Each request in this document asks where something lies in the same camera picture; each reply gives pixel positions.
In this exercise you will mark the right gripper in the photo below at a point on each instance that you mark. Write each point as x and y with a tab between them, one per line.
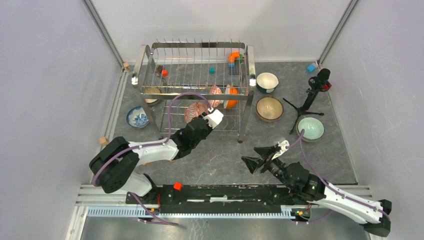
251	163

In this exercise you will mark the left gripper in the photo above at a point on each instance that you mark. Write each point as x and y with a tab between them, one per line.
207	127

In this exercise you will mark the red patterned bowl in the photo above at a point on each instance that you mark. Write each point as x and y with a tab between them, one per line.
194	110

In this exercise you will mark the pink speckled bowl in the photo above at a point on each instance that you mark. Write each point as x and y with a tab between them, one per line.
269	109

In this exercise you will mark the pale green bowl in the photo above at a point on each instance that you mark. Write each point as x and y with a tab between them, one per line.
313	129

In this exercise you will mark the blue floral bowl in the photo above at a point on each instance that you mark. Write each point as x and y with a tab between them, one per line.
137	117

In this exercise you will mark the teal and white bowl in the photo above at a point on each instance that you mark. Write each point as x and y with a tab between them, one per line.
266	82

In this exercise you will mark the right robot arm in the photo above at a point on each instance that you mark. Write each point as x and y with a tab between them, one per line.
372	215

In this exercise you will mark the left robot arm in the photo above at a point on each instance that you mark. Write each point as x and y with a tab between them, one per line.
114	167

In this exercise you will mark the metal dish rack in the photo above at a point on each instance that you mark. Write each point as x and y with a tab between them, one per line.
165	99

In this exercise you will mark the red cube on base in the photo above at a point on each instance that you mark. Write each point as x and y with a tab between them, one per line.
178	186

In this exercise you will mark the small red block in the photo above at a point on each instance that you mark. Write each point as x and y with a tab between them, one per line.
164	73

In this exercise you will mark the orange toy piece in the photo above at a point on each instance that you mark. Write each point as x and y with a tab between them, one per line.
233	57

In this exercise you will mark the light wooden cube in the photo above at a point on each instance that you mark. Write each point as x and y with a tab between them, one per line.
103	141

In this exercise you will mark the black microphone on tripod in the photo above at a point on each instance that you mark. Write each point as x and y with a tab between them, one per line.
317	84

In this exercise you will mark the blue block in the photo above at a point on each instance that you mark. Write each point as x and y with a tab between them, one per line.
312	67

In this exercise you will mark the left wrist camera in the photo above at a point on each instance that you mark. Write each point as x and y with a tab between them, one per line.
213	118

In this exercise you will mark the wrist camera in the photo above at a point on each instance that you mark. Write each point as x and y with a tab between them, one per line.
282	147
213	118

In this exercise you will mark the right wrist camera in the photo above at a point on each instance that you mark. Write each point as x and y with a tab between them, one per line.
282	147

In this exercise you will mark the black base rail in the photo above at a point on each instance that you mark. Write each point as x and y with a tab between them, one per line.
228	199

